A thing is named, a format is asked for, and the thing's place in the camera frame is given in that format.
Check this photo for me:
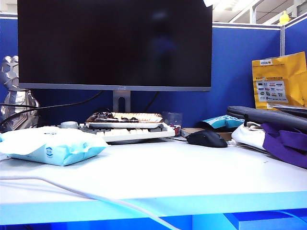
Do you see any black computer mouse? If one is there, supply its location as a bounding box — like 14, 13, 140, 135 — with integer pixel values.
186, 130, 228, 148

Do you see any yellow rubber duck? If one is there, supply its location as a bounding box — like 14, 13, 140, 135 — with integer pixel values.
279, 11, 292, 25

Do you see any clear tape roll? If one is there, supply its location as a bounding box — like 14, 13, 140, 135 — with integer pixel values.
59, 121, 79, 129

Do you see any golden foil cherry tray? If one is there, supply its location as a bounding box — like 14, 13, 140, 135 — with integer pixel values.
85, 111, 165, 129

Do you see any clear glass with red print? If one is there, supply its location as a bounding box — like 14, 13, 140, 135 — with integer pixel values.
163, 111, 184, 135

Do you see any blue wet wipes pack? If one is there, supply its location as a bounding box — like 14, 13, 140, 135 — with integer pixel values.
0, 126, 109, 167

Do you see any black computer monitor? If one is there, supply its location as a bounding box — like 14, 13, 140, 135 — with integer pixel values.
16, 0, 213, 113

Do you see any brown cardboard box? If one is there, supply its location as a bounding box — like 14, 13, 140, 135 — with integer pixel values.
179, 126, 233, 141

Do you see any yellow padded envelope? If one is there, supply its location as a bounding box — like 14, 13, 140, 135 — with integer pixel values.
251, 50, 307, 111

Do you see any silver faceted figurine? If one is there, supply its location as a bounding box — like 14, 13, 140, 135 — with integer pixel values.
0, 55, 40, 132

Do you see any black power cable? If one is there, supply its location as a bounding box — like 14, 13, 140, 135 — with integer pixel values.
0, 103, 39, 108

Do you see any white bag with purple straps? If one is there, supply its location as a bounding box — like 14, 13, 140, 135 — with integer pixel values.
231, 121, 307, 169

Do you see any thick white cable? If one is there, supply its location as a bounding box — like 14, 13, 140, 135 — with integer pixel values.
0, 176, 181, 230

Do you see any grey fabric laptop sleeve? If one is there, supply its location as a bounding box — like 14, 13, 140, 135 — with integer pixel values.
226, 105, 307, 133

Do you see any white and grey keyboard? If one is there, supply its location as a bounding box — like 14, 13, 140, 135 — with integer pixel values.
57, 122, 176, 143

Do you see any teal snack packet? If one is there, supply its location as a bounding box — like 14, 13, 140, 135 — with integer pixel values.
200, 114, 246, 129

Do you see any black cable behind monitor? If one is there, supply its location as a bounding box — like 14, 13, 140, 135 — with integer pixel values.
143, 92, 160, 113

